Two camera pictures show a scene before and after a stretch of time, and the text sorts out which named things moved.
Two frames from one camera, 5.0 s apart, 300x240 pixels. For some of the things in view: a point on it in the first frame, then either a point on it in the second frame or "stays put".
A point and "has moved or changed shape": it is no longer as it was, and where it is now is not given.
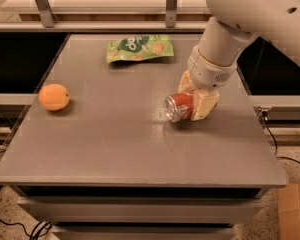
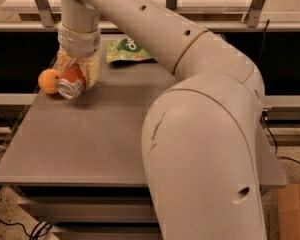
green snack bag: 139,47 stays put
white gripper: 208,72 -> 79,43
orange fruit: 53,97 -> 47,80
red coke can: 178,106 has moved or changed shape
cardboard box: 294,212 stays put
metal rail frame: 49,25 stays put
